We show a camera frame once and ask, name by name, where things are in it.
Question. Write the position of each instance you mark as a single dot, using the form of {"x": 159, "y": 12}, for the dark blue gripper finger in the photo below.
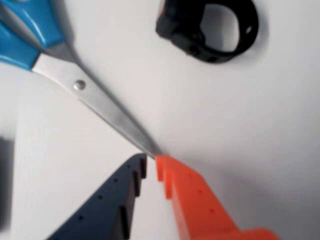
{"x": 107, "y": 205}

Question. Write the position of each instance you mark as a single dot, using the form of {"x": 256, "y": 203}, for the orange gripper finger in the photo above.
{"x": 197, "y": 207}

